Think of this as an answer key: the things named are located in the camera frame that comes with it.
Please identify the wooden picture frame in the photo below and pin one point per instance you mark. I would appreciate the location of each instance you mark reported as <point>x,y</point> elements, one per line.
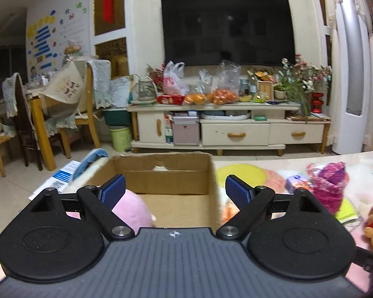
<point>265,90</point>

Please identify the pink storage box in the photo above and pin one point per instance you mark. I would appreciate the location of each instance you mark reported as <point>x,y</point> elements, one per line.
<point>185,132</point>

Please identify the glass vase with plant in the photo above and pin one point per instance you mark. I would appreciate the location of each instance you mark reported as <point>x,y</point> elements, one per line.
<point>146,91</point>

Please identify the pink plush toy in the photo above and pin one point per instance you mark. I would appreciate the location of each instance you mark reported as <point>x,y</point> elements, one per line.
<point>133,211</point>

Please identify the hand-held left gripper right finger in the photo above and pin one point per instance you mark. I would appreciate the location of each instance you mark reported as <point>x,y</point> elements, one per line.
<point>237,190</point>

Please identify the cream tote bag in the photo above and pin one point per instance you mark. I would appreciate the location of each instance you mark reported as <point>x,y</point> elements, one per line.
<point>65,90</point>

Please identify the small tissue pack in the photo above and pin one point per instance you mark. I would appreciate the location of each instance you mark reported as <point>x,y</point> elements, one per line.
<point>295,183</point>

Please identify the white standing air conditioner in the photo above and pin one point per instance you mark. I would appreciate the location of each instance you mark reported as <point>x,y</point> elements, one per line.
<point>351,68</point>

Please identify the bag of tangerines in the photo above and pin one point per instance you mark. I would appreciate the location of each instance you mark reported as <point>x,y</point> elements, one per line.
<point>225,96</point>

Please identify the cardboard box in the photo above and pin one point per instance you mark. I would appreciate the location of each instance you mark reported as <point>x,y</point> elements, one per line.
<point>161,180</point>

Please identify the yellow-green sponge cloth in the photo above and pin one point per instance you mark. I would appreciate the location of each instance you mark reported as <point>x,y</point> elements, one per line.
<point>345,212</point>

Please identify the cream television cabinet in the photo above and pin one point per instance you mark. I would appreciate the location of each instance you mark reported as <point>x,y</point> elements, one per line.
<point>236,133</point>

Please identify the blue white flat box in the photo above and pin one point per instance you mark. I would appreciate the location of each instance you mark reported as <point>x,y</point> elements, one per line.
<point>60,177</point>

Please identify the milk carton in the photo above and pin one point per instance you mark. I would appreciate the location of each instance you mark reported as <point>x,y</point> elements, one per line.
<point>168,130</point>

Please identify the red candle holder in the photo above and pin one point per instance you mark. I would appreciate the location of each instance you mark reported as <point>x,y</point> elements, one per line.
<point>317,104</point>

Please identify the red snack box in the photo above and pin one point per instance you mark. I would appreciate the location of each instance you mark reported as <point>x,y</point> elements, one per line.
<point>169,99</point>

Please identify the bag of oranges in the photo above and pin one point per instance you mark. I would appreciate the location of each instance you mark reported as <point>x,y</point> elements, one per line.
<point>195,98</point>

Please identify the cream curtain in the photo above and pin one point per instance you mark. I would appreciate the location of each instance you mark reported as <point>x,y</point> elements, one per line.
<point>331,12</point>

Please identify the wall poster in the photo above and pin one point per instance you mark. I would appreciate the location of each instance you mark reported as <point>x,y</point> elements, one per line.
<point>43,37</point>

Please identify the small green box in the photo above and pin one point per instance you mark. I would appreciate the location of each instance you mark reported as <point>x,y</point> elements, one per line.
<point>260,118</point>

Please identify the light green trash bin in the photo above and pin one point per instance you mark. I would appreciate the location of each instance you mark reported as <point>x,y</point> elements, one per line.
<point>121,139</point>

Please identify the glass jar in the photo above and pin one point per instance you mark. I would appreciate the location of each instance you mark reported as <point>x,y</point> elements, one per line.
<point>244,87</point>

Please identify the black television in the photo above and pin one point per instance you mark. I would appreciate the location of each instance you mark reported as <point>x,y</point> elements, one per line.
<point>227,31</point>

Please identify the white red plastic bag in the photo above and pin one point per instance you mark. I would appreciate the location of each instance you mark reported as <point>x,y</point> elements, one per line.
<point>172,79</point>

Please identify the potted plant with flowers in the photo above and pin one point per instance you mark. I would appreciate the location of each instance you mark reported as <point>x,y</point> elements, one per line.
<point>307,74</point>

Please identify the wooden chair with lace cover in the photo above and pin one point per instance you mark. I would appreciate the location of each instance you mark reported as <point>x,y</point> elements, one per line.
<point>90,121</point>

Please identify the white oval tray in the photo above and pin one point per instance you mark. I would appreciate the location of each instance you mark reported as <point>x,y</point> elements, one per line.
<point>225,117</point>

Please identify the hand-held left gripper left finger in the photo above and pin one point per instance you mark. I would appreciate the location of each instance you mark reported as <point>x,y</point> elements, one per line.
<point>113,190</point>

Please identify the red artificial flowers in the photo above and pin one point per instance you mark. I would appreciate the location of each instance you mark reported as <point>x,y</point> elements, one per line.
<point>157,76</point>

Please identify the bananas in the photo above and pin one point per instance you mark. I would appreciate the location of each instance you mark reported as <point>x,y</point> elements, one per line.
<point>245,99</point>

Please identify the dark green container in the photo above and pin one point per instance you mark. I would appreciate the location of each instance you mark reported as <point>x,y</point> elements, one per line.
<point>116,116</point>

